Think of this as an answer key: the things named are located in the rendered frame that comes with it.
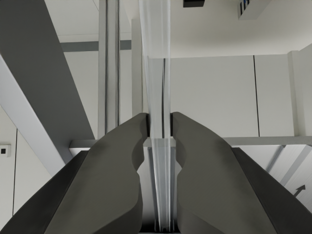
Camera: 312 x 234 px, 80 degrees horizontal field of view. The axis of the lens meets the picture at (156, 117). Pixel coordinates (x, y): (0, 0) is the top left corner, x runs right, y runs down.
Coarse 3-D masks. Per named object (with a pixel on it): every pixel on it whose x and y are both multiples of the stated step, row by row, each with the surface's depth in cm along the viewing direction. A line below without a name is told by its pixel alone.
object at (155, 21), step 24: (144, 0) 8; (168, 0) 8; (144, 24) 9; (168, 24) 9; (144, 48) 9; (168, 48) 9; (168, 72) 10; (168, 96) 11; (168, 120) 12; (168, 144) 14; (168, 168) 16; (168, 192) 18; (168, 216) 22
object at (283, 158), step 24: (72, 144) 16; (144, 144) 16; (240, 144) 16; (264, 144) 15; (288, 144) 15; (144, 168) 18; (264, 168) 17; (288, 168) 17; (144, 192) 21; (144, 216) 25
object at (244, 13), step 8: (184, 0) 41; (192, 0) 41; (200, 0) 41; (240, 0) 49; (248, 0) 45; (256, 0) 44; (264, 0) 44; (240, 8) 49; (248, 8) 46; (256, 8) 46; (264, 8) 46; (240, 16) 49; (248, 16) 49; (256, 16) 50
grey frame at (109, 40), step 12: (108, 0) 44; (108, 12) 43; (108, 24) 43; (108, 36) 43; (108, 48) 43; (108, 60) 42; (108, 72) 42; (108, 84) 42; (108, 96) 42; (108, 108) 41; (108, 120) 41
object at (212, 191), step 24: (192, 120) 10; (192, 144) 9; (216, 144) 9; (192, 168) 7; (216, 168) 7; (240, 168) 7; (192, 192) 6; (216, 192) 6; (240, 192) 6; (192, 216) 6; (216, 216) 6; (240, 216) 6; (264, 216) 6
